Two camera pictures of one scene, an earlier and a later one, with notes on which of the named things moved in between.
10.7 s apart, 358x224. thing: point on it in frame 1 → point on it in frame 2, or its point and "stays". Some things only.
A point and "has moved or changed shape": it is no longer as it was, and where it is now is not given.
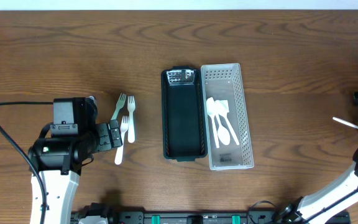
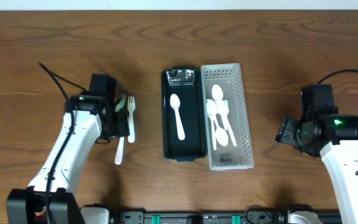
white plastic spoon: x=222 y=107 stays
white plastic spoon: x=347 y=123 has moved or changed shape
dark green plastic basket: x=184 y=134 stays
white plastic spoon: x=211 y=107 stays
